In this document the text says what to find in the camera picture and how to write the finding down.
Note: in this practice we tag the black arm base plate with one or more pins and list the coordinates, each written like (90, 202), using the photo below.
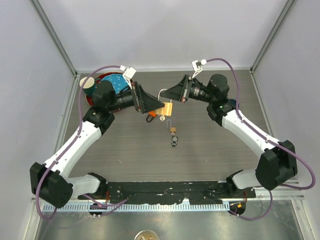
(160, 191)

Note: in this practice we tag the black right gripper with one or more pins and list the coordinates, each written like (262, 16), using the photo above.
(180, 92)

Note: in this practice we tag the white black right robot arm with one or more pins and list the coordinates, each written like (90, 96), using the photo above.
(275, 165)

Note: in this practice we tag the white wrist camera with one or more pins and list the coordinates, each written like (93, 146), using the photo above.
(128, 73)
(197, 66)

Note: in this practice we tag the small brass long-shackle padlock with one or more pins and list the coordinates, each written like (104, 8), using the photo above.
(171, 128)

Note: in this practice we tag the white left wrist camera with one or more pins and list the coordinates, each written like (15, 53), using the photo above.
(128, 73)

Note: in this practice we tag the blue dotted plate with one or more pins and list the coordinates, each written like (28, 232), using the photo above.
(118, 82)

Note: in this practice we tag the orange black padlock with keys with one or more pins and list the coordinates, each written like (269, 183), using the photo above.
(151, 116)

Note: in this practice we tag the large brass padlock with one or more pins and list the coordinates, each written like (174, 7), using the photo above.
(165, 111)

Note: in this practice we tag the dark green mug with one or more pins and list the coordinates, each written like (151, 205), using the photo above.
(90, 86)

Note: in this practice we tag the keys on small padlock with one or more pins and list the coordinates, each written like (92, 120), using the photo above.
(174, 140)

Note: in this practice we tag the aluminium frame rail front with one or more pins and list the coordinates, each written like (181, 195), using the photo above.
(282, 193)

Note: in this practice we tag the slotted blue-white cable duct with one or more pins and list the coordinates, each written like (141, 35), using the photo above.
(83, 206)

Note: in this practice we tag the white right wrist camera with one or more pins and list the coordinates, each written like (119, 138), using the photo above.
(197, 66)

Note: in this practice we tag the round metal object bottom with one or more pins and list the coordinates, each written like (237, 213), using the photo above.
(146, 235)

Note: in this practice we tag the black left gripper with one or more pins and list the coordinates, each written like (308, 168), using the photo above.
(144, 102)

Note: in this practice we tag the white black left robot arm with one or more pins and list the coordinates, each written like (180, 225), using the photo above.
(50, 181)

